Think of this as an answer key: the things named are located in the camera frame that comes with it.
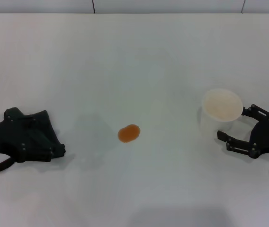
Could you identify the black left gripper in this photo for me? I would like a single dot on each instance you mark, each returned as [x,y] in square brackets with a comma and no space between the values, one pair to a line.
[2,139]

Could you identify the white paper cup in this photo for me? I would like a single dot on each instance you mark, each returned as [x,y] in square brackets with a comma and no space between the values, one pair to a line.
[222,106]

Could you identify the orange liquid stain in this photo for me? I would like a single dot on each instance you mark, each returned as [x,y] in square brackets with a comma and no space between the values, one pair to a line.
[129,133]

